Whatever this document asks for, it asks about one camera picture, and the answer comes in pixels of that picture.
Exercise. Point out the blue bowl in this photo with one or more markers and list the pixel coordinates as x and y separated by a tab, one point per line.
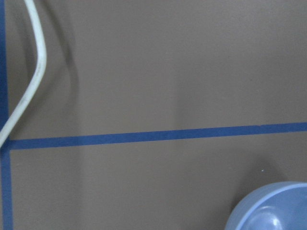
276	206

